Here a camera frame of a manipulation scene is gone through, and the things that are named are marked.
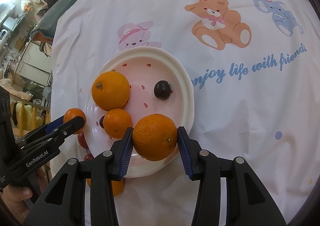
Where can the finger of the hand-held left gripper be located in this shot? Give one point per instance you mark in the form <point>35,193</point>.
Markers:
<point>72,126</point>
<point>53,124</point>

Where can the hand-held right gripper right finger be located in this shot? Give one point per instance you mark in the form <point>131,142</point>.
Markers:
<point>183,151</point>

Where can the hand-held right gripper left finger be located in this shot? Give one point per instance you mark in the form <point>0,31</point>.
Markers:
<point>125,152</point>

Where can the small tangerine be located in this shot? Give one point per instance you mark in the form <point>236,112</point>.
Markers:
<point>117,123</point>
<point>117,187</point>
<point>155,140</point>
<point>71,114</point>

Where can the dark purple grape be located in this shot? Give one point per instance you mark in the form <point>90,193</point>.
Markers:
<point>101,121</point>

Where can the large orange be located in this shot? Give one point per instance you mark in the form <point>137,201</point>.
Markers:
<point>110,90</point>

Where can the dark plum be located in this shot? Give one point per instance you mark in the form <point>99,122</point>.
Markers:
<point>162,89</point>

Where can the pink strawberry ceramic plate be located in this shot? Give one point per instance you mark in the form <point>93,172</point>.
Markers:
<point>175,78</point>

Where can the person's left hand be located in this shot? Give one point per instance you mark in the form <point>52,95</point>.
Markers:
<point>15,194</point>

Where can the red grape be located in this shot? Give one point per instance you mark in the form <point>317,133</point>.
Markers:
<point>88,157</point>
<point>82,141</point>

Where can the white cartoon printed blanket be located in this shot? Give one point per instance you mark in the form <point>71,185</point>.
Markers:
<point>237,128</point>

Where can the white kitchen base cabinet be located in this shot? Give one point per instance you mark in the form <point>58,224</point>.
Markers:
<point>32,59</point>

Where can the green sofa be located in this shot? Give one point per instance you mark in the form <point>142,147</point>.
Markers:
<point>56,15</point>

